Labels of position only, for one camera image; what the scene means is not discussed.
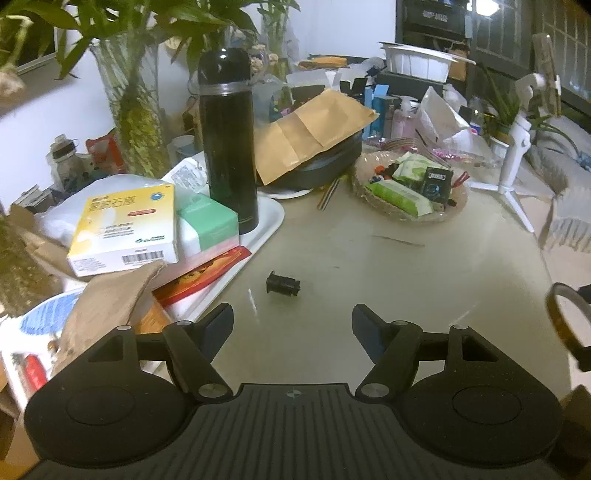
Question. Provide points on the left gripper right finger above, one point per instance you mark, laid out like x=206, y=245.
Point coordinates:
x=392, y=347

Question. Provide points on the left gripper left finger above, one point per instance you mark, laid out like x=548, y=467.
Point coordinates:
x=192, y=346

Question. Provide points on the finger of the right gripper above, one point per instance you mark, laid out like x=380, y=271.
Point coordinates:
x=578, y=321

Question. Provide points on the small black plug part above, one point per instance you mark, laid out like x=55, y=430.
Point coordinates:
x=282, y=285

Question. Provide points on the green tissue pack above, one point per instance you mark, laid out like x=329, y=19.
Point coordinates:
x=205, y=226

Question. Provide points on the yellow white medicine box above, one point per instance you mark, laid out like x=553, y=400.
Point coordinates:
x=124, y=231

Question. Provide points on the white plastic tray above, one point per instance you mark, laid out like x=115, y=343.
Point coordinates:
x=185, y=298

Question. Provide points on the red lighter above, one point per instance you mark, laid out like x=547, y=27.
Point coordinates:
x=35, y=373

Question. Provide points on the wicker snack basket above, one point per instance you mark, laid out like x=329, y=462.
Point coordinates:
x=408, y=186

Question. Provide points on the glass vase with stems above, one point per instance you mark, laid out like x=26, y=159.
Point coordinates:
x=31, y=264

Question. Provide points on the black oval case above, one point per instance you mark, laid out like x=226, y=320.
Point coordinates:
x=324, y=167

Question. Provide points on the white phone gimbal tripod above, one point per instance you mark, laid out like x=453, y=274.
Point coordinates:
x=526, y=88

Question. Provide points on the brown paper envelope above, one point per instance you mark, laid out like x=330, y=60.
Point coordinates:
x=313, y=128

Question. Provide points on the potted plant white pot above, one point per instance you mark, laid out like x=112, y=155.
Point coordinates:
x=507, y=106

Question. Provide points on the black thermos bottle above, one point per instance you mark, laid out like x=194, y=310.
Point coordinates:
x=227, y=129

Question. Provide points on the white takeaway container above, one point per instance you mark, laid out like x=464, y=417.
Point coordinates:
x=419, y=62

